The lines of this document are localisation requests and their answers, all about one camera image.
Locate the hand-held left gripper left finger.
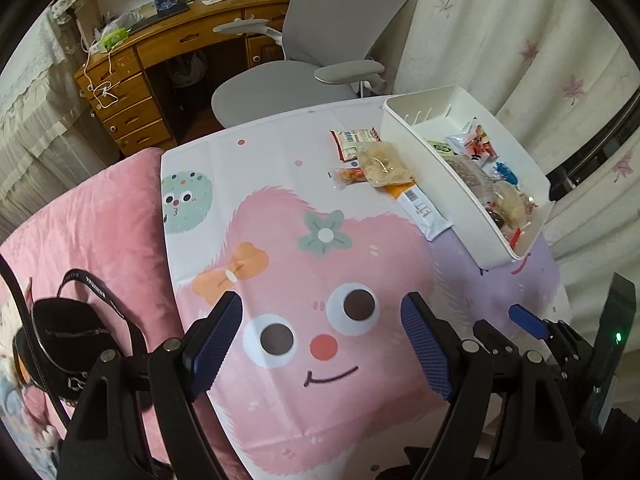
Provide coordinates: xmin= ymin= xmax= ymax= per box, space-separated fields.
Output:
xmin=57 ymin=291 xmax=243 ymax=480

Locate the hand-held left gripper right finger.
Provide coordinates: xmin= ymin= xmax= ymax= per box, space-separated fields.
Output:
xmin=400 ymin=292 xmax=583 ymax=480

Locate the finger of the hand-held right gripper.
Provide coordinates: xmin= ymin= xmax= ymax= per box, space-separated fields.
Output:
xmin=472 ymin=319 xmax=548 ymax=376
xmin=509 ymin=305 xmax=583 ymax=356

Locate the red white snack packet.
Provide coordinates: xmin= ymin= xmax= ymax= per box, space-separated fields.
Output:
xmin=500 ymin=222 xmax=533 ymax=256

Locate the yellow cake packet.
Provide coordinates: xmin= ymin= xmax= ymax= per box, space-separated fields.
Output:
xmin=492 ymin=180 xmax=531 ymax=223
xmin=356 ymin=141 xmax=414 ymax=187

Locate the white plastic bin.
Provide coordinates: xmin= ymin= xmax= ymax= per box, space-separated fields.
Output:
xmin=382 ymin=85 xmax=557 ymax=270

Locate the blue snack packet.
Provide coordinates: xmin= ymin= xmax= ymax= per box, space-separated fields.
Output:
xmin=492 ymin=161 xmax=521 ymax=186

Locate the clear pastry packet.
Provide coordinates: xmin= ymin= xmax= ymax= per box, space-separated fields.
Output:
xmin=447 ymin=155 xmax=493 ymax=196

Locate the white packet with red edges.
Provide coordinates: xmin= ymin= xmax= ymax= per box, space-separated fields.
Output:
xmin=446 ymin=119 xmax=501 ymax=167

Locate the person's right forearm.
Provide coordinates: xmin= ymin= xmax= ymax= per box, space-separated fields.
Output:
xmin=575 ymin=405 xmax=640 ymax=480

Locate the cartoon printed mat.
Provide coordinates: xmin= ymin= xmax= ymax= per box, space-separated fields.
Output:
xmin=160 ymin=95 xmax=571 ymax=480

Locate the orange white long packet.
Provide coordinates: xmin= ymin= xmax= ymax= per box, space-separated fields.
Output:
xmin=384 ymin=182 xmax=454 ymax=241

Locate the pink blanket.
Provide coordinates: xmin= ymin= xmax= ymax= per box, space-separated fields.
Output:
xmin=0 ymin=147 xmax=241 ymax=480

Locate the small orange clear packet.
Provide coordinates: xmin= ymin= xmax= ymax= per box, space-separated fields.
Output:
xmin=329 ymin=167 xmax=366 ymax=189

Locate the printed pink clothing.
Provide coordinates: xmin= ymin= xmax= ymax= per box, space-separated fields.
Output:
xmin=0 ymin=290 xmax=66 ymax=480

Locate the red bordered snack packet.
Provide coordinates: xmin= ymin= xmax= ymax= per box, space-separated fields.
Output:
xmin=329 ymin=129 xmax=382 ymax=162

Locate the bin with plastic liner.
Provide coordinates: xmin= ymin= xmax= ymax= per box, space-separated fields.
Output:
xmin=167 ymin=52 xmax=208 ymax=88

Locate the white floral curtain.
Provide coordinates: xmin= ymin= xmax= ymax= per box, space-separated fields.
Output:
xmin=390 ymin=0 xmax=640 ymax=411

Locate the white lace cover cloth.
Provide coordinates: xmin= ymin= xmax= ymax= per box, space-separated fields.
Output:
xmin=0 ymin=5 xmax=121 ymax=241

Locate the wooden desk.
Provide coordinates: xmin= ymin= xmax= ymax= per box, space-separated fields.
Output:
xmin=75 ymin=0 xmax=296 ymax=158

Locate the green tissue pack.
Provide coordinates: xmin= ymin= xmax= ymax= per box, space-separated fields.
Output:
xmin=97 ymin=27 xmax=131 ymax=51

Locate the grey office chair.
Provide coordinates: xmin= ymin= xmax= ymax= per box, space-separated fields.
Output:
xmin=210 ymin=0 xmax=416 ymax=128

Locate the white plastic bag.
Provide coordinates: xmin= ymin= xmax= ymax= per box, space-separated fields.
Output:
xmin=102 ymin=10 xmax=141 ymax=36

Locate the floral fabric bag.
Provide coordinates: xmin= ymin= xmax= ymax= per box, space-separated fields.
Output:
xmin=50 ymin=0 xmax=86 ymax=26

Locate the black strap bag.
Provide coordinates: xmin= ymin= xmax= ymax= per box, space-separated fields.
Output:
xmin=12 ymin=270 xmax=151 ymax=401

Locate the dark window frame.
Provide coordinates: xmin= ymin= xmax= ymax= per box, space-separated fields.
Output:
xmin=547 ymin=105 xmax=640 ymax=196

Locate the white charging cable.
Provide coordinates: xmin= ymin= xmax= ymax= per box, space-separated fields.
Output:
xmin=82 ymin=42 xmax=121 ymax=111

